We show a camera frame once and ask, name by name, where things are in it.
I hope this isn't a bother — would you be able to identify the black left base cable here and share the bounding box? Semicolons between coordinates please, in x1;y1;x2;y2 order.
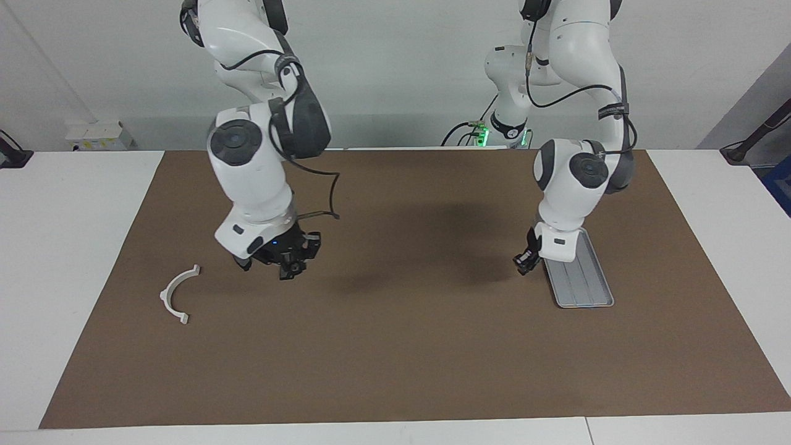
441;93;500;147

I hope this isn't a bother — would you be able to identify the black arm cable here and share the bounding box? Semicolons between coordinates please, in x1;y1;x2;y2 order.
219;49;342;222
524;0;637;155

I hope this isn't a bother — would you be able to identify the blue crate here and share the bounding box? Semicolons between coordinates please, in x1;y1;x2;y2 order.
761;155;791;217

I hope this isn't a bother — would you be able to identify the black desk clamp with pole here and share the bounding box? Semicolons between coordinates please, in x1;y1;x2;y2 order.
720;99;791;164

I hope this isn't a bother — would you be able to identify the silver metal tray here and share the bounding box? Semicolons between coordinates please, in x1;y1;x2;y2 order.
535;227;615;308

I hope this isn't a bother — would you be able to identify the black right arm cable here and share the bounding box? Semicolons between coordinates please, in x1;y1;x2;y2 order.
219;49;342;222

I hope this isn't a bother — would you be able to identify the brown table mat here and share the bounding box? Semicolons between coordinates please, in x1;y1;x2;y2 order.
38;148;791;430

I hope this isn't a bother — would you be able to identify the white semicircular bracket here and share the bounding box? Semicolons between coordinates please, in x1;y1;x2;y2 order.
159;265;201;325

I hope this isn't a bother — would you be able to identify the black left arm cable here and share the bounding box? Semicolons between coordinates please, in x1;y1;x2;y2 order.
524;0;637;155

